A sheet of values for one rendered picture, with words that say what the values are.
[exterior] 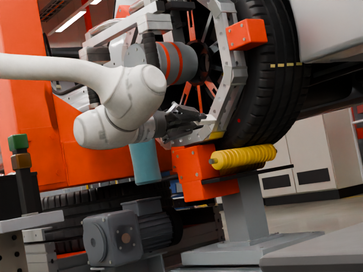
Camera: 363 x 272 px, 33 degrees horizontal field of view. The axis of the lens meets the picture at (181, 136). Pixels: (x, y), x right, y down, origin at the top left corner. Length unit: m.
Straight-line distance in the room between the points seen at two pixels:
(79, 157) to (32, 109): 0.24
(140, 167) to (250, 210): 0.39
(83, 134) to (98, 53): 0.59
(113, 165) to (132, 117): 0.90
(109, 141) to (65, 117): 0.77
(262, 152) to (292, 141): 5.01
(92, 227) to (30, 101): 0.49
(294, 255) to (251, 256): 1.04
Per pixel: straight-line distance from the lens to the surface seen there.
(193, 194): 1.99
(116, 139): 1.53
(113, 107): 1.44
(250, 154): 1.97
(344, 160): 6.81
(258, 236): 2.10
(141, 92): 1.40
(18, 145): 1.62
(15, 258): 1.81
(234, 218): 2.10
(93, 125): 1.51
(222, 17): 1.85
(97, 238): 2.10
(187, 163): 1.99
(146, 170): 1.99
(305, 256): 0.88
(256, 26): 1.80
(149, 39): 1.76
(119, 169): 2.35
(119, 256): 2.07
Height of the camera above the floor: 0.46
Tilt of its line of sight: 4 degrees up
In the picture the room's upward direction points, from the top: 10 degrees counter-clockwise
